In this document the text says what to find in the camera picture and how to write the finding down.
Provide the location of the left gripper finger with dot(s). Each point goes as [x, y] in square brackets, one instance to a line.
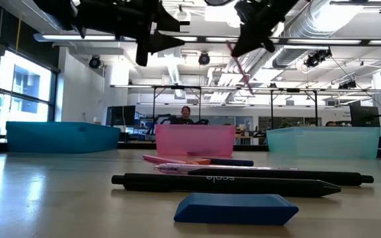
[170, 21]
[164, 43]

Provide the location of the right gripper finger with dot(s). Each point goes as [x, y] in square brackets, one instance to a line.
[248, 44]
[267, 43]

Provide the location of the pink pencil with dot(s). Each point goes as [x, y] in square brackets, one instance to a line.
[164, 160]
[241, 71]

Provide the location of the dark blue crayon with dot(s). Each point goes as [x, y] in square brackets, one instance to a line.
[231, 162]

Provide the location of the black background robot arm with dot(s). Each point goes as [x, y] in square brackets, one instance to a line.
[162, 119]
[202, 121]

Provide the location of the black ceiling spotlight cluster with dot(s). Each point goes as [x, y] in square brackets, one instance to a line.
[316, 58]
[347, 85]

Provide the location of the long ceiling light strip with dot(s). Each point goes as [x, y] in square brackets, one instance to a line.
[71, 37]

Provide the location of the person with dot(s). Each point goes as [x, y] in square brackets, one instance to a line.
[330, 124]
[185, 115]

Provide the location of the black monitor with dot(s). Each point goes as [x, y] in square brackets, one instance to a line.
[364, 115]
[121, 115]

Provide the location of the pink translucent plastic bin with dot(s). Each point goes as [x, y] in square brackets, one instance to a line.
[194, 139]

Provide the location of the teal translucent plastic bin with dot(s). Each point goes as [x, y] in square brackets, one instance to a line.
[322, 143]

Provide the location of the large window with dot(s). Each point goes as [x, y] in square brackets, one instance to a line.
[25, 82]

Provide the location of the orange eraser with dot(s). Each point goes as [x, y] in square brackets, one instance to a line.
[200, 161]

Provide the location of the plain black pen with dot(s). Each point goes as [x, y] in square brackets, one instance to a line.
[276, 176]

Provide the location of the blue plastic bin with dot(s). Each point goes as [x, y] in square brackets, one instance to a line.
[61, 137]

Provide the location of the black pen with white print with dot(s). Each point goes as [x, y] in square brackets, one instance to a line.
[210, 185]

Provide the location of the blue eraser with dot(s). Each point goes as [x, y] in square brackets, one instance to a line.
[233, 209]

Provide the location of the black ceiling camera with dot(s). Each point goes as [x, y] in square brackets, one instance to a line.
[94, 61]
[204, 59]

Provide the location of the silver ventilation duct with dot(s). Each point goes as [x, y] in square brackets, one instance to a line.
[309, 29]

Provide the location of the black background rig frame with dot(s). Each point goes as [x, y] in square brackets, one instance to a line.
[177, 87]
[293, 90]

